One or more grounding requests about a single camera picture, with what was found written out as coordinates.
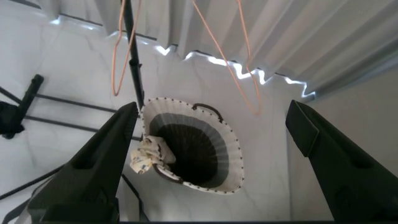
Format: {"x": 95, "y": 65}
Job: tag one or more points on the white laundry basket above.
{"x": 230, "y": 155}

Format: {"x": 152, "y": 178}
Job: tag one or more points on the pink clothes hanger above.
{"x": 225, "y": 59}
{"x": 114, "y": 68}

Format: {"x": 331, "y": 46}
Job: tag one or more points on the cream printed garment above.
{"x": 149, "y": 155}

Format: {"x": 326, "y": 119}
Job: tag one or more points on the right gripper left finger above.
{"x": 81, "y": 193}

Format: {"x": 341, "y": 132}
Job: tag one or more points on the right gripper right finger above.
{"x": 357, "y": 193}

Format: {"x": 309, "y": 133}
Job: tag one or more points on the black clothes rack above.
{"x": 134, "y": 62}

